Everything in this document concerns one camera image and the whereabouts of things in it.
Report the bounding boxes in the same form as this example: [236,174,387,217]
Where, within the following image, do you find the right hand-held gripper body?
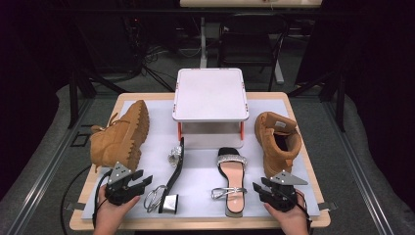
[259,169,309,213]

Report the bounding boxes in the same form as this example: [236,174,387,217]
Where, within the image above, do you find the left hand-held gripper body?
[104,161,146,207]

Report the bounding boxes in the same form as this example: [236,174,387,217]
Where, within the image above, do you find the black silver-strap heeled sandal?
[143,136,186,215]
[210,147,249,219]

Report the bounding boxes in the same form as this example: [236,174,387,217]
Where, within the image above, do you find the tan suede lace-up boot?
[89,99,152,176]
[254,111,303,181]

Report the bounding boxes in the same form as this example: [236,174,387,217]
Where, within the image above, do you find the white shoe rack orange posts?
[171,67,251,151]

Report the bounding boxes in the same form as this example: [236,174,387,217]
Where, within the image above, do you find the person's left hand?
[93,185,142,235]

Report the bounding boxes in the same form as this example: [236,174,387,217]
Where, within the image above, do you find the person's right hand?
[262,188,310,235]

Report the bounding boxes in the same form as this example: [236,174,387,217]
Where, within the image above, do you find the metal table clamp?
[317,201,339,212]
[65,202,86,212]

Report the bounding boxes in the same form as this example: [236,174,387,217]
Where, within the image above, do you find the black metal stand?
[68,63,129,130]
[288,69,347,133]

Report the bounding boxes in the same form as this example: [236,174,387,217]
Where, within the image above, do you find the black chair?
[217,13,290,93]

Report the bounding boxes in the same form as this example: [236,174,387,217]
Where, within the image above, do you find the desk with white legs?
[178,0,324,85]

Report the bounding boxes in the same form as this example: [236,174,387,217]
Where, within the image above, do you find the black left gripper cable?
[92,169,114,229]

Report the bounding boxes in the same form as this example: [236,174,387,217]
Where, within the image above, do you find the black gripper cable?
[287,188,313,235]
[92,169,114,229]

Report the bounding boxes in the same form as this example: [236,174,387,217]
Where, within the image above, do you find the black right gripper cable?
[287,188,313,235]

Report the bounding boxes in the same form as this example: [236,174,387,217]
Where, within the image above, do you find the black floor cable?
[60,164,93,235]

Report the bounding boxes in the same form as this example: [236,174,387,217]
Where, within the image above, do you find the aluminium floor rail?
[325,100,396,235]
[5,97,94,235]

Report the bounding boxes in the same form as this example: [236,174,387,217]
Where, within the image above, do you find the bundle of background cables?
[123,19,179,93]

